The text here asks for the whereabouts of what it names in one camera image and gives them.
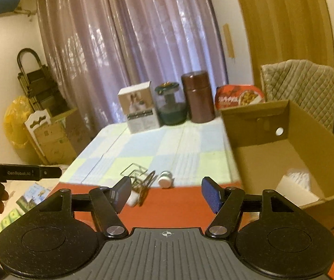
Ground metal wire rack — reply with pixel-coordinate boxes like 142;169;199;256
120;163;157;206

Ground green white pill bottle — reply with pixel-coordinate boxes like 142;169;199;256
157;171;173;188

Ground yellow plastic bag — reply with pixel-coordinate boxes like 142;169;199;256
3;95;34;149

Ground cardboard boxes on floor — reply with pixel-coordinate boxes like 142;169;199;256
25;109;91;165

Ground brown cardboard box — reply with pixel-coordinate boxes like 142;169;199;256
220;101;334;231

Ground checked pastel tablecloth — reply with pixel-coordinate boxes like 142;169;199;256
60;118;240;186

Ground red beef rice bowl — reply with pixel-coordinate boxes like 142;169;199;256
215;85;266;110

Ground white product box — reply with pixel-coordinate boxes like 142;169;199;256
117;81;161;134

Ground green glass jar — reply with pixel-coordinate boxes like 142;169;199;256
155;82;187;126

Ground brown metal canister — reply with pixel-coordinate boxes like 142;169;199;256
181;70;215;123

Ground purple curtain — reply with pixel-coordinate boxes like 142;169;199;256
36;0;228;132

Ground wooden door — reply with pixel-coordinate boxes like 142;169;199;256
238;0;334;87

